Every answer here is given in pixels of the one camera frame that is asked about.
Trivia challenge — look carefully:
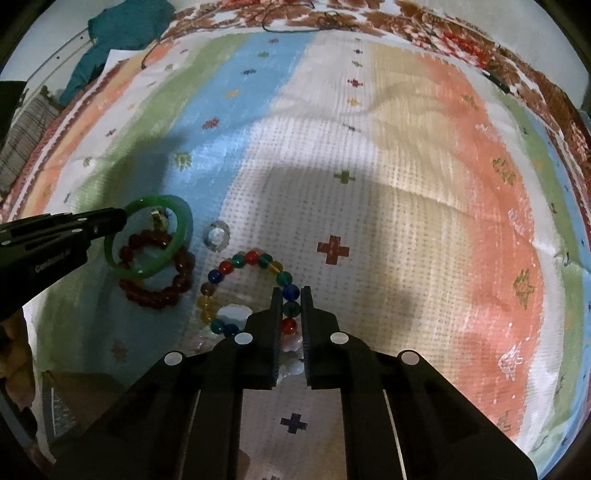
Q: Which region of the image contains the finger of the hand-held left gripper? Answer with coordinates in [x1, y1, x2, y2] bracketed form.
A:
[0, 208, 129, 247]

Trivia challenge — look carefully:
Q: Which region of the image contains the black cord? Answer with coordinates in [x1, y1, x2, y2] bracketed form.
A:
[259, 0, 319, 34]

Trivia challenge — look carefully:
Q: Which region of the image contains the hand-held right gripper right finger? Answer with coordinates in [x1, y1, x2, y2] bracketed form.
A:
[301, 286, 539, 480]

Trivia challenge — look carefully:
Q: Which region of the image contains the striped pastel blanket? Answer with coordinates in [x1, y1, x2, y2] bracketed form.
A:
[0, 0, 591, 480]

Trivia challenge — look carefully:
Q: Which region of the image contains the clear glass ring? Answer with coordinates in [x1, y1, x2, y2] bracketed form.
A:
[203, 222, 230, 252]

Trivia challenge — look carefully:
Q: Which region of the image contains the small black object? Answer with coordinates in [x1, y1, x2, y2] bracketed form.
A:
[482, 68, 511, 92]

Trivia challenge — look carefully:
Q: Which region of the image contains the teal cloth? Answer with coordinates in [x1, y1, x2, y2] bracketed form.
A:
[60, 0, 184, 105]

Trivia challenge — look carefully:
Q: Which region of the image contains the grey striped cloth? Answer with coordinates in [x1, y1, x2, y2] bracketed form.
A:
[0, 87, 64, 195]

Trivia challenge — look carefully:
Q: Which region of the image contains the green jade bangle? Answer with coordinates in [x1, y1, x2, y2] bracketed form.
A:
[103, 195, 193, 278]

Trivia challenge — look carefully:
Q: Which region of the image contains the brown cardboard box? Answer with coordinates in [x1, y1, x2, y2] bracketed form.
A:
[41, 368, 126, 445]

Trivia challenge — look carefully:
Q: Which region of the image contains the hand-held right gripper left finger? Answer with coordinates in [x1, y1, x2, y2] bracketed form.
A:
[46, 287, 284, 480]

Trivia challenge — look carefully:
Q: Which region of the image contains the dark red bead bracelet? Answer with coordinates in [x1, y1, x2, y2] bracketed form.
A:
[118, 232, 196, 300]

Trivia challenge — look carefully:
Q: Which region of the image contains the multicoloured glass bead bracelet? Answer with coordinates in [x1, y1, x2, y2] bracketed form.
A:
[197, 250, 299, 337]

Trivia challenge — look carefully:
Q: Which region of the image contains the pale pink bead bracelet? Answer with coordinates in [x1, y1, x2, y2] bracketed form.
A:
[191, 302, 308, 384]

